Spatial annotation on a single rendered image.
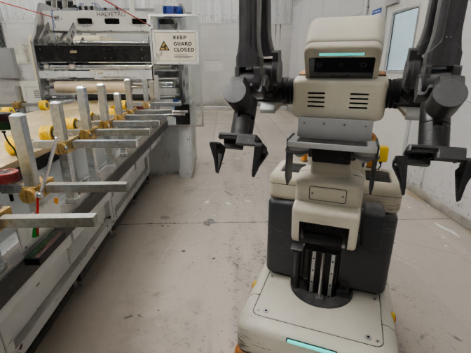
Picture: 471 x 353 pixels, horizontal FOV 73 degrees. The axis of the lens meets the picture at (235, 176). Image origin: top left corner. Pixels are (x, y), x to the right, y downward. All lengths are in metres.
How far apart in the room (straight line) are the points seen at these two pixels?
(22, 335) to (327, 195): 1.40
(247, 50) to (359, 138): 0.43
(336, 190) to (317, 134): 0.20
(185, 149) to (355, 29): 2.93
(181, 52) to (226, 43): 6.39
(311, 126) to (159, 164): 3.06
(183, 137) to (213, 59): 6.40
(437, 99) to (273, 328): 1.03
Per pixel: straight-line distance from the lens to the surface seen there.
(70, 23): 4.22
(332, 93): 1.03
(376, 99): 1.04
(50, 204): 1.33
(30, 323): 1.81
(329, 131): 1.03
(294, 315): 1.45
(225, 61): 9.90
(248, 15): 0.86
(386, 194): 1.39
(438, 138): 0.76
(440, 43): 0.81
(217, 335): 1.75
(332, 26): 1.03
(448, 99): 0.71
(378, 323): 1.51
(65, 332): 1.96
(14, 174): 1.33
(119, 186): 1.19
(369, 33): 1.00
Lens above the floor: 1.25
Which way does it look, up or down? 19 degrees down
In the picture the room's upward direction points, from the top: straight up
